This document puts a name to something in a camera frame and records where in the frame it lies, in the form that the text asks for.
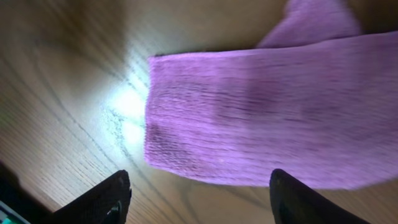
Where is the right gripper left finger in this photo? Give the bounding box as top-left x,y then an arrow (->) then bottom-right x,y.
46,170 -> 132,224

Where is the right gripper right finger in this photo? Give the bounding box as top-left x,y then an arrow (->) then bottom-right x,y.
269,169 -> 368,224

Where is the purple cloth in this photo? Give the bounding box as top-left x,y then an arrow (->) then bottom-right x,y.
144,1 -> 397,189

